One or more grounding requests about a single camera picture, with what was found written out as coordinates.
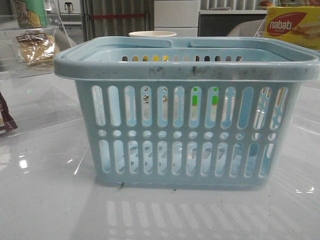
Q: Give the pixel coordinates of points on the packaged bread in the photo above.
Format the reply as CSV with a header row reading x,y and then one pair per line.
x,y
36,48

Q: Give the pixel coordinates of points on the light blue plastic basket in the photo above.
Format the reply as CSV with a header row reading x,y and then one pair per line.
x,y
187,112

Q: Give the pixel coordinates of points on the cream paper cup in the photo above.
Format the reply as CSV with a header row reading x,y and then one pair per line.
x,y
152,34

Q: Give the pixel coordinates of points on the white drawer cabinet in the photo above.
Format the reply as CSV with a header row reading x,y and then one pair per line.
x,y
179,16

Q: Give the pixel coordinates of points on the clear acrylic shelf left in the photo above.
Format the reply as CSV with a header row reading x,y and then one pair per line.
x,y
34,97

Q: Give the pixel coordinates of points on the dark brown snack packet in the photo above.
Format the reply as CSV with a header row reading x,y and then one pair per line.
x,y
5,117

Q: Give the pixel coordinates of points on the yellow nabati wafer box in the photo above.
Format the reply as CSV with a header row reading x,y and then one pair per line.
x,y
300,13

